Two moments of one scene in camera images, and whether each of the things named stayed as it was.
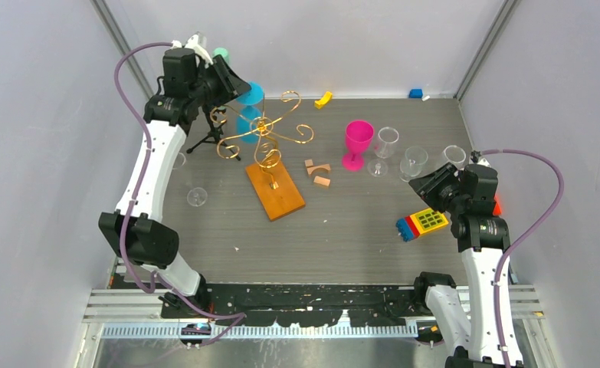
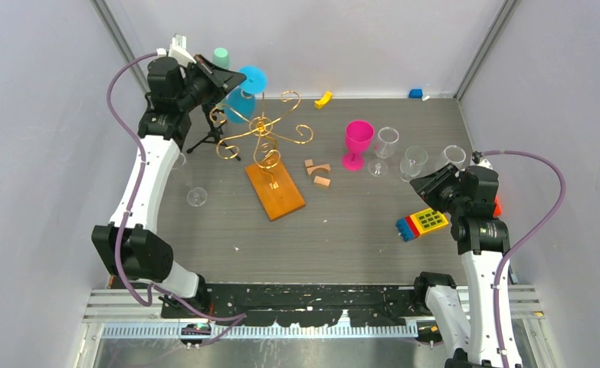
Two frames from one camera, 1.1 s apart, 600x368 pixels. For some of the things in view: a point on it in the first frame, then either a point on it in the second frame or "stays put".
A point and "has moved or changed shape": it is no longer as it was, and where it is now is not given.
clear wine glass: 196,196 stays put
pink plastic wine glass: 359,137 stays put
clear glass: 411,165 stays put
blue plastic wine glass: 247,124 has moved or changed shape
